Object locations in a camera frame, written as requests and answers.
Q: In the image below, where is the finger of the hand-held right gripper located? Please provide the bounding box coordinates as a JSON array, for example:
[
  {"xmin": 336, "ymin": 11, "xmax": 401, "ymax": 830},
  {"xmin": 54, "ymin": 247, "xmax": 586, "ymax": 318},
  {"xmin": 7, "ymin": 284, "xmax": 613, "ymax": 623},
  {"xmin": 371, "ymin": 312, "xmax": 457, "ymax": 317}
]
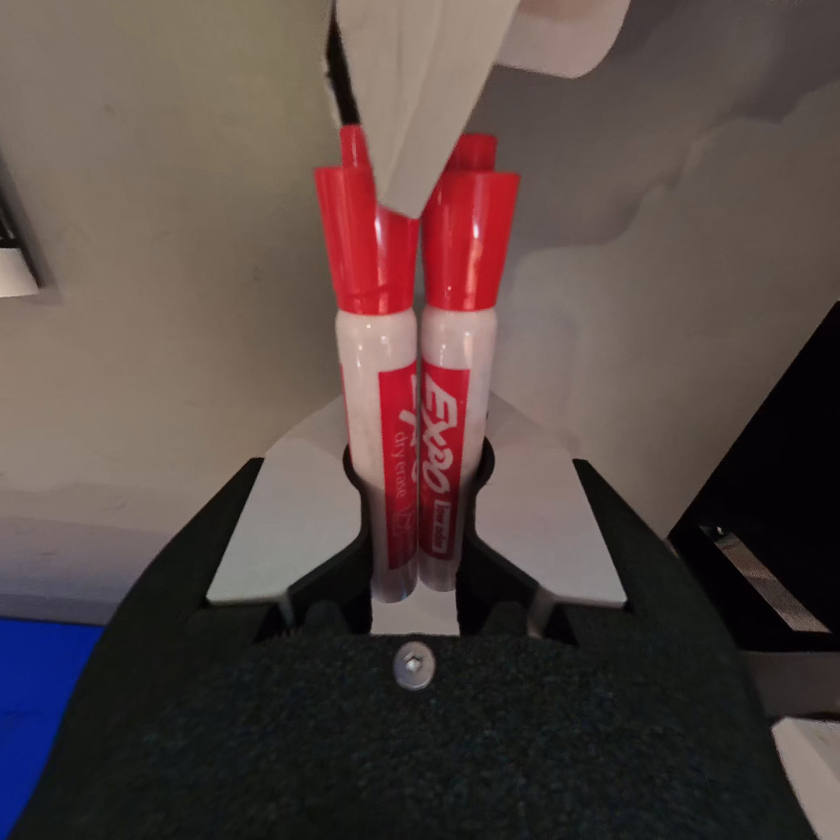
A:
[
  {"xmin": 495, "ymin": 0, "xmax": 632, "ymax": 81},
  {"xmin": 325, "ymin": 0, "xmax": 521, "ymax": 219}
]

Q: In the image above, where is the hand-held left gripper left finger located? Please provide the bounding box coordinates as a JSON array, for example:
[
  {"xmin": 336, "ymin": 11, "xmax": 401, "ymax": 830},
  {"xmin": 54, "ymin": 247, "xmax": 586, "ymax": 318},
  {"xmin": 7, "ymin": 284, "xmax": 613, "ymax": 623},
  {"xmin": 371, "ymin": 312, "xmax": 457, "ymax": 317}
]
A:
[{"xmin": 205, "ymin": 394, "xmax": 375, "ymax": 608}]

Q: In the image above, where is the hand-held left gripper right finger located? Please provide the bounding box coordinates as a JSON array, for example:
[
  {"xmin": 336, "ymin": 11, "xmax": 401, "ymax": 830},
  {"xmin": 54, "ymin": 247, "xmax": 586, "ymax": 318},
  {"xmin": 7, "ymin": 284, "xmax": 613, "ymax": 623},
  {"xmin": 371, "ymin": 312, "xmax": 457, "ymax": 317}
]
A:
[{"xmin": 459, "ymin": 394, "xmax": 632, "ymax": 608}]

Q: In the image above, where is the red dry erase marker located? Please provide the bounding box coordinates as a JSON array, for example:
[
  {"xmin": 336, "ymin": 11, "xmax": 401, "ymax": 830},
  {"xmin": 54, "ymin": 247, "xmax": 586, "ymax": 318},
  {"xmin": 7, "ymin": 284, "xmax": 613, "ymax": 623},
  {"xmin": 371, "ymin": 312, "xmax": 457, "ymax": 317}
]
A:
[
  {"xmin": 315, "ymin": 125, "xmax": 421, "ymax": 603},
  {"xmin": 419, "ymin": 131, "xmax": 522, "ymax": 593}
]

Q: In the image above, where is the blue plastic bin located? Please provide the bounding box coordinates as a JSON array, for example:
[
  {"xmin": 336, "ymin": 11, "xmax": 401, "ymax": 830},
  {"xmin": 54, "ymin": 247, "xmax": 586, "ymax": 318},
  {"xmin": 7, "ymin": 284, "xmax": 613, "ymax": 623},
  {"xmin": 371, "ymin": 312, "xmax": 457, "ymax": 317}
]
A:
[{"xmin": 0, "ymin": 617, "xmax": 106, "ymax": 840}]

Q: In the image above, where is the black device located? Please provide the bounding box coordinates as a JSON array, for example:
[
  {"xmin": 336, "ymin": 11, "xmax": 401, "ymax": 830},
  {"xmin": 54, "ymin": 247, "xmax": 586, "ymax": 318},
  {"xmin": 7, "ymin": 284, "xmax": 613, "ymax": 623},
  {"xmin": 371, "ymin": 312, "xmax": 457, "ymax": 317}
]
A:
[{"xmin": 666, "ymin": 305, "xmax": 840, "ymax": 657}]

